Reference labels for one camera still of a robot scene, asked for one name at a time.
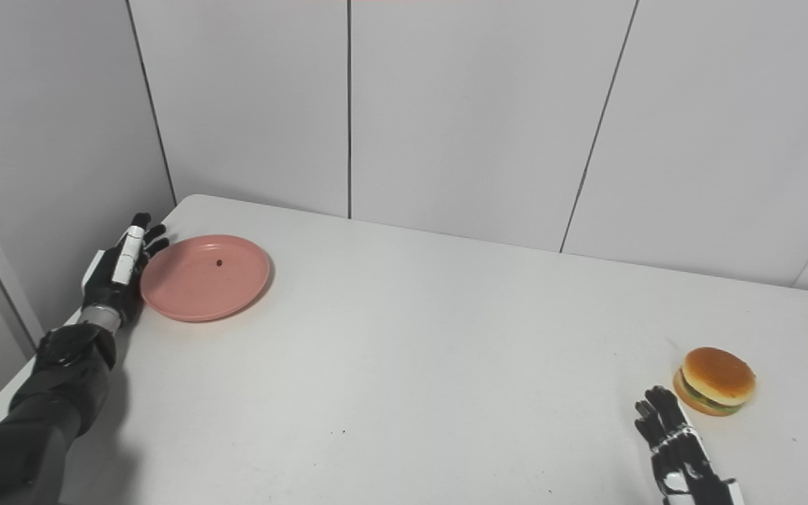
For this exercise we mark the pink round plate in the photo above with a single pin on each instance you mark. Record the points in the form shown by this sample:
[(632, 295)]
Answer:
[(204, 280)]

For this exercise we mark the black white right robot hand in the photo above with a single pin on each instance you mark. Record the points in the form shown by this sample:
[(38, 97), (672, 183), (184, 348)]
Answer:
[(677, 449)]

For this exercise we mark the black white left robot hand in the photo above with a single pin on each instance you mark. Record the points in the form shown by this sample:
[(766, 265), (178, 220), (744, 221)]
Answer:
[(113, 280)]

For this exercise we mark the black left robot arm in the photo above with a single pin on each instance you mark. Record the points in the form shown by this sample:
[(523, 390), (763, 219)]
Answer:
[(46, 400)]

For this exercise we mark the toy hamburger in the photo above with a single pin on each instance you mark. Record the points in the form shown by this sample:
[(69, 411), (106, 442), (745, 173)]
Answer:
[(718, 375)]

